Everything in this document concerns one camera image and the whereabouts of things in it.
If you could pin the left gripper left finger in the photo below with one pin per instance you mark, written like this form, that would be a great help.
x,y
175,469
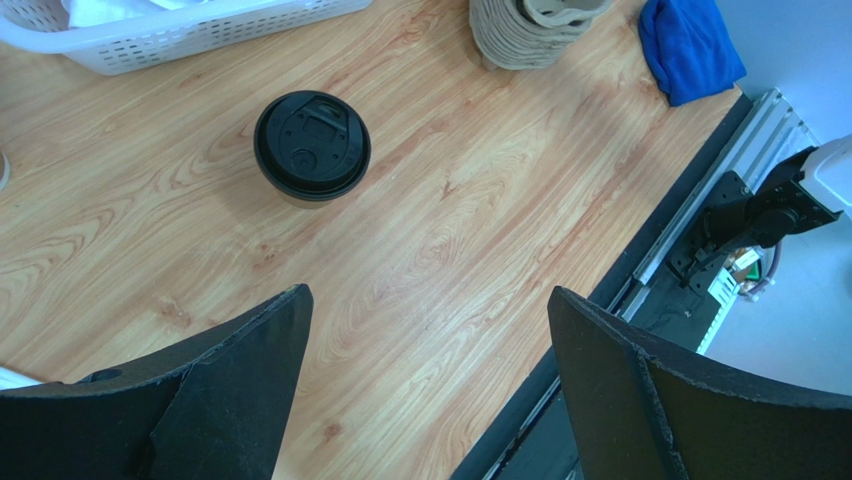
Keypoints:
x,y
212,406

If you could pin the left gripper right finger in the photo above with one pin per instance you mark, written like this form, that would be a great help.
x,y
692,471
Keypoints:
x,y
642,407

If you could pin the black coffee cup lid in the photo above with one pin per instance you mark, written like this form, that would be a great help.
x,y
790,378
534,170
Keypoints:
x,y
312,147

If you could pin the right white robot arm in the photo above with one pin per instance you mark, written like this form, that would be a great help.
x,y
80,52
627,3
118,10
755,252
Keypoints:
x,y
799,194

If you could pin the blue cloth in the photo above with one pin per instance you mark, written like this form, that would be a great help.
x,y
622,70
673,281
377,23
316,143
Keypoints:
x,y
688,49

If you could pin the stack of pulp cup carriers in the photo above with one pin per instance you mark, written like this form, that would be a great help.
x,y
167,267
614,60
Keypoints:
x,y
527,35

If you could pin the white crumpled plastic bag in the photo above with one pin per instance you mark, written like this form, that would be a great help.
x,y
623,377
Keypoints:
x,y
88,13

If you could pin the white plastic basket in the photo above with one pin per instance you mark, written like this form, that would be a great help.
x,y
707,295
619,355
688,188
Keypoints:
x,y
131,44

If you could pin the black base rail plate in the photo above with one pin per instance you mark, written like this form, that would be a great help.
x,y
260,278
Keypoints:
x,y
535,436

